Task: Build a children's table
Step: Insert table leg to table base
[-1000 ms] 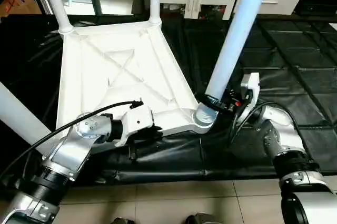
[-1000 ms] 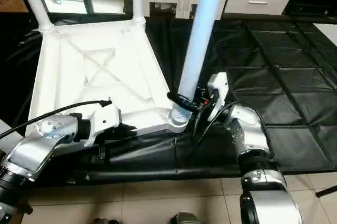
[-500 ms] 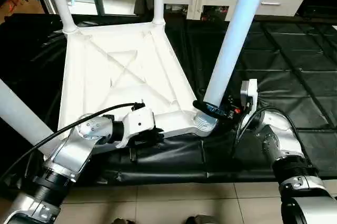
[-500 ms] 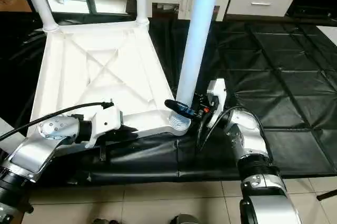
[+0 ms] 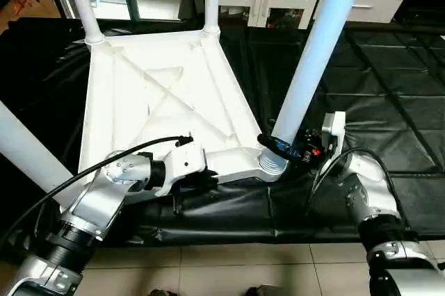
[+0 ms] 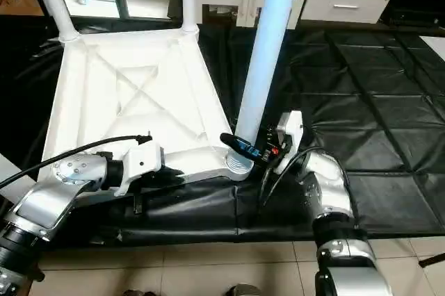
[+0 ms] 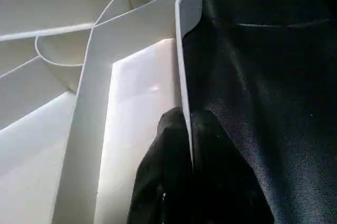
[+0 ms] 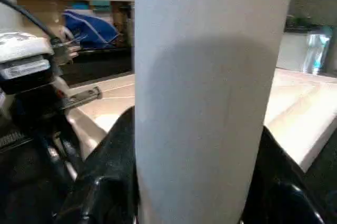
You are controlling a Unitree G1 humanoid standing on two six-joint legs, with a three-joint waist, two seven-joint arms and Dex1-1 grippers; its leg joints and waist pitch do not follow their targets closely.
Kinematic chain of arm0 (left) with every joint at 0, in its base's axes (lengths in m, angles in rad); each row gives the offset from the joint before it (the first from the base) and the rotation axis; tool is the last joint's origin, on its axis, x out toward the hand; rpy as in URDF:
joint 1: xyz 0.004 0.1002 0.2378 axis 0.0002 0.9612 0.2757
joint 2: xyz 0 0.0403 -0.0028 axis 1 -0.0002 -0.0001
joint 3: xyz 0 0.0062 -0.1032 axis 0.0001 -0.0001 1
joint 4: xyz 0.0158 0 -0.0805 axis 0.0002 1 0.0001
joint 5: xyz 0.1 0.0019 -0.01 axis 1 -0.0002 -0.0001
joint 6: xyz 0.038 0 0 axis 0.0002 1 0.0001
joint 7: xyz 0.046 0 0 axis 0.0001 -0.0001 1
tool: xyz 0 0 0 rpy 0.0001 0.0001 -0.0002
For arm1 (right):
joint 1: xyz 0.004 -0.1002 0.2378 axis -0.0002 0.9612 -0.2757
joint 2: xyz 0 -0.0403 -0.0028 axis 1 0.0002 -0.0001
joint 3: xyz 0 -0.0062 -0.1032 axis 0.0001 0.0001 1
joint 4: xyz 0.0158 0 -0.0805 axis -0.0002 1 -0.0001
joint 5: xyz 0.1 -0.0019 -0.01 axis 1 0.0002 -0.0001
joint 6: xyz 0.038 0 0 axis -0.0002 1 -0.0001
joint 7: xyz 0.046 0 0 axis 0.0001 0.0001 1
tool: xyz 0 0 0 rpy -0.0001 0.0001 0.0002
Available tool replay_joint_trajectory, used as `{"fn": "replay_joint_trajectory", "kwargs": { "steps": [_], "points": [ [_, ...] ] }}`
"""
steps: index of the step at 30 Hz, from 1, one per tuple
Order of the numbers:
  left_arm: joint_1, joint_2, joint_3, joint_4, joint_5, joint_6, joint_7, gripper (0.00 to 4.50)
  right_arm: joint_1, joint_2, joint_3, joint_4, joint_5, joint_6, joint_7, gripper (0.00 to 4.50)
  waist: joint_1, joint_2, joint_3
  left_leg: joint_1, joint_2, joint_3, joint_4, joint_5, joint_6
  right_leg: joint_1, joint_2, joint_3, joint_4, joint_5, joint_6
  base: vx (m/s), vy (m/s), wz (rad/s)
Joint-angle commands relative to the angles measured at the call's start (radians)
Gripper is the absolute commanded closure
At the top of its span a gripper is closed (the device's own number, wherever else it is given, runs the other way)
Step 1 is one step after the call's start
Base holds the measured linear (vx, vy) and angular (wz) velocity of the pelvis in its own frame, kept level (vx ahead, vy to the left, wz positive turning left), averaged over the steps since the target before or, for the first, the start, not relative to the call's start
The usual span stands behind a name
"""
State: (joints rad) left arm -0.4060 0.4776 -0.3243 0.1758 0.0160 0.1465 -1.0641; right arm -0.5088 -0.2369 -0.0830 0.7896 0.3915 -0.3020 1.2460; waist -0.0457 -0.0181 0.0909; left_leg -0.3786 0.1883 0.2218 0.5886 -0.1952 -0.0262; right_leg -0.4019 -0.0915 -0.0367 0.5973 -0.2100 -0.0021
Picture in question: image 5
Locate white drawer unit with handle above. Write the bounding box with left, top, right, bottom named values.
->
left=313, top=0, right=410, bottom=24

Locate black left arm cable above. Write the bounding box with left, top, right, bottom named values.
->
left=0, top=135, right=194, bottom=248

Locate black work mat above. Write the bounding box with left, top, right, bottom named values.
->
left=0, top=15, right=445, bottom=247

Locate white plastic table top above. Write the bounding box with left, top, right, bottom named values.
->
left=76, top=26, right=291, bottom=203

